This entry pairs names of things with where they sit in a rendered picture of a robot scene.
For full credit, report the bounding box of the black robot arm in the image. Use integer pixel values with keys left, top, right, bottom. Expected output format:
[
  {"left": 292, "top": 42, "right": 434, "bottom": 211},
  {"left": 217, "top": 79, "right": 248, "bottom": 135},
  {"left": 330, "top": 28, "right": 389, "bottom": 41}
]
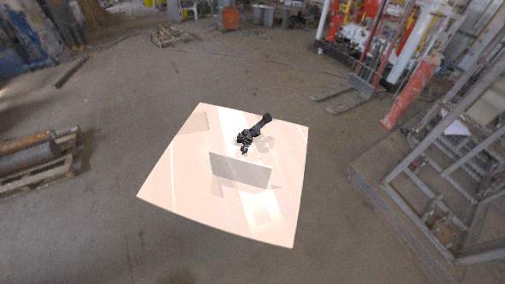
[{"left": 237, "top": 113, "right": 272, "bottom": 144}]

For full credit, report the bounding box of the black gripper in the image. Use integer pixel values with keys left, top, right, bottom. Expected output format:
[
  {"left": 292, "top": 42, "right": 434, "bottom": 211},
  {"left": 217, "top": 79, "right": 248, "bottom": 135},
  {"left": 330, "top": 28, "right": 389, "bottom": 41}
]
[{"left": 240, "top": 136, "right": 253, "bottom": 155}]

